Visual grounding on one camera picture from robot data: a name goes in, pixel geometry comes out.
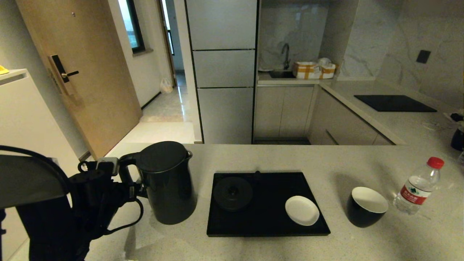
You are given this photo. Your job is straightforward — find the kitchen sink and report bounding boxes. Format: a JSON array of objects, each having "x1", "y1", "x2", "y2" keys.
[{"x1": 268, "y1": 70, "x2": 296, "y2": 79}]

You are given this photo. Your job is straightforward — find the black cup white inside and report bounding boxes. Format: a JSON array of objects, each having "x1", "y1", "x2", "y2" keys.
[{"x1": 346, "y1": 186, "x2": 389, "y2": 228}]

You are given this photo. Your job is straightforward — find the black door lock handle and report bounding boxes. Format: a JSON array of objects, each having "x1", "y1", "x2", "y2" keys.
[{"x1": 49, "y1": 54, "x2": 80, "y2": 96}]

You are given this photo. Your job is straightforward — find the black induction cooktop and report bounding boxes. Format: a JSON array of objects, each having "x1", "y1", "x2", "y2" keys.
[{"x1": 354, "y1": 95, "x2": 438, "y2": 112}]

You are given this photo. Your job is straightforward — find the clear bottle red cap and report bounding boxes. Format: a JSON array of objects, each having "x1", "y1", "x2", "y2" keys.
[{"x1": 393, "y1": 157, "x2": 445, "y2": 216}]

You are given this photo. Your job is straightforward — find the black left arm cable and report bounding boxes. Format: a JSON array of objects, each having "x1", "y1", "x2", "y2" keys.
[{"x1": 103, "y1": 198, "x2": 145, "y2": 235}]

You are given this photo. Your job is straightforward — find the black rectangular tray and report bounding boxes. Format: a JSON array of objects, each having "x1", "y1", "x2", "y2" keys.
[{"x1": 207, "y1": 172, "x2": 331, "y2": 237}]

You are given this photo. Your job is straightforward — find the yellow checked cloth box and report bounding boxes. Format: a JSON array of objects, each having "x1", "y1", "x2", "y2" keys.
[
  {"x1": 318, "y1": 58, "x2": 338, "y2": 79},
  {"x1": 293, "y1": 61, "x2": 321, "y2": 79}
]

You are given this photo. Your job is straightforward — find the light wooden door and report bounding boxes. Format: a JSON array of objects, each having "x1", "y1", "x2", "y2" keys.
[{"x1": 16, "y1": 0, "x2": 143, "y2": 161}]

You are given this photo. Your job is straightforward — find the dark kitchen faucet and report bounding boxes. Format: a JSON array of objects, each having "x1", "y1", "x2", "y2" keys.
[{"x1": 281, "y1": 43, "x2": 291, "y2": 70}]

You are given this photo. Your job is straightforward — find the white saucer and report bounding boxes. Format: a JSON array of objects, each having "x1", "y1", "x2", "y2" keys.
[{"x1": 285, "y1": 195, "x2": 320, "y2": 226}]

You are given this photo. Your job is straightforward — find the tall grey refrigerator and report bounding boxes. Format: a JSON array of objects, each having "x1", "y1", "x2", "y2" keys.
[{"x1": 185, "y1": 0, "x2": 258, "y2": 144}]

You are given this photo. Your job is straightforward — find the beige kitchen base cabinets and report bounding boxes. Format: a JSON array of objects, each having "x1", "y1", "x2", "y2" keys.
[{"x1": 254, "y1": 85, "x2": 395, "y2": 145}]

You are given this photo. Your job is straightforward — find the black round kettle base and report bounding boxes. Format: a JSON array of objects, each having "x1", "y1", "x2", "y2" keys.
[{"x1": 213, "y1": 170, "x2": 262, "y2": 212}]

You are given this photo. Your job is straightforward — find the dark-framed window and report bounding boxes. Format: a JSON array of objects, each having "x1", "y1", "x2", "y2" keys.
[{"x1": 118, "y1": 0, "x2": 146, "y2": 55}]

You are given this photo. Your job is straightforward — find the white side cabinet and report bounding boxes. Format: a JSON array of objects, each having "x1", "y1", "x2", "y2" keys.
[{"x1": 0, "y1": 69, "x2": 84, "y2": 261}]

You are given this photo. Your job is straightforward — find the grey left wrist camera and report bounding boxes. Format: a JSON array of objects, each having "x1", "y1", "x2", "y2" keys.
[{"x1": 95, "y1": 157, "x2": 120, "y2": 175}]

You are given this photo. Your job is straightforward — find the dark blue jar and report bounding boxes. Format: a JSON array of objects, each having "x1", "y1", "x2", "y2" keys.
[{"x1": 451, "y1": 127, "x2": 464, "y2": 152}]

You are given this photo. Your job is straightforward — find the black electric kettle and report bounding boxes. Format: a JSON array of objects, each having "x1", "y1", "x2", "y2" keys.
[{"x1": 118, "y1": 141, "x2": 198, "y2": 225}]

